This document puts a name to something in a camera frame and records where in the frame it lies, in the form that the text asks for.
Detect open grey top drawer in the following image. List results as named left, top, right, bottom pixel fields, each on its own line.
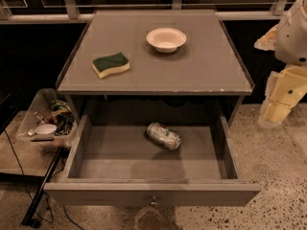
left=45, top=116, right=261, bottom=206

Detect grey cabinet counter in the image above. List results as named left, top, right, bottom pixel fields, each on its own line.
left=55, top=9, right=256, bottom=127

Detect black floor cable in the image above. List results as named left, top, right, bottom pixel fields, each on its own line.
left=3, top=129, right=84, bottom=230

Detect green yellow sponge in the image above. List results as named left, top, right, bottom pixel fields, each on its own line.
left=92, top=52, right=130, bottom=79

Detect white bowl on counter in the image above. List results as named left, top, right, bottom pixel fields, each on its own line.
left=146, top=28, right=186, bottom=54

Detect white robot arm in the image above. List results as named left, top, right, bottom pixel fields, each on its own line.
left=254, top=0, right=307, bottom=127

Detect black metal leg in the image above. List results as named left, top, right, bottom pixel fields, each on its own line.
left=21, top=147, right=63, bottom=226

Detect small white bowl in bin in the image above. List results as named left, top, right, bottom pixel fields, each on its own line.
left=35, top=124, right=57, bottom=135

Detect metal drawer knob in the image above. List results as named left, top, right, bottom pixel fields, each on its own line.
left=150, top=195, right=158, bottom=207

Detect clear plastic bin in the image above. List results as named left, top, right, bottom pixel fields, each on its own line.
left=16, top=89, right=77, bottom=152

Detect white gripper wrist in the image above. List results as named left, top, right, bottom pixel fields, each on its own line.
left=258, top=64, right=307, bottom=127

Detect silver green 7up can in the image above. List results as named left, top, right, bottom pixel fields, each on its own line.
left=146, top=123, right=181, bottom=150

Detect colourful snack bags in bin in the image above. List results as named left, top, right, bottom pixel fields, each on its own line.
left=51, top=100, right=75, bottom=135

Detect metal window railing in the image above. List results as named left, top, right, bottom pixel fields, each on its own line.
left=0, top=0, right=295, bottom=24

